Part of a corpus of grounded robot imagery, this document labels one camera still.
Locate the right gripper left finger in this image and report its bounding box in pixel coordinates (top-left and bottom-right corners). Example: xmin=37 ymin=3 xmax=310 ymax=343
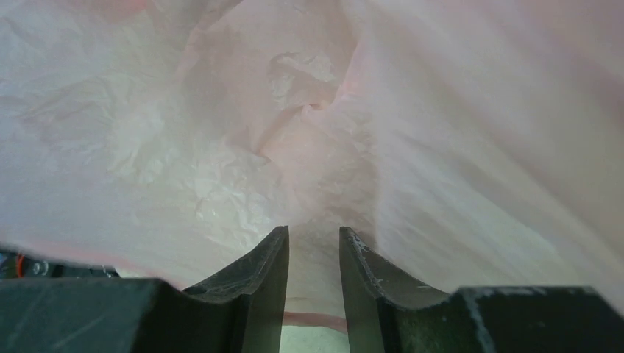
xmin=184 ymin=226 xmax=289 ymax=352

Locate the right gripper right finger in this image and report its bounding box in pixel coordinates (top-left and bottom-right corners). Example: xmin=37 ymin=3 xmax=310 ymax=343
xmin=339 ymin=227 xmax=449 ymax=353

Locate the pink plastic bag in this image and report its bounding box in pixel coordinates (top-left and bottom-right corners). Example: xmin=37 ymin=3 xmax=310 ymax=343
xmin=1 ymin=1 xmax=623 ymax=329

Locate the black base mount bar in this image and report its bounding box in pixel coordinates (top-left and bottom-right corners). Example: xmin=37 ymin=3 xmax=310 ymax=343
xmin=1 ymin=249 xmax=119 ymax=280

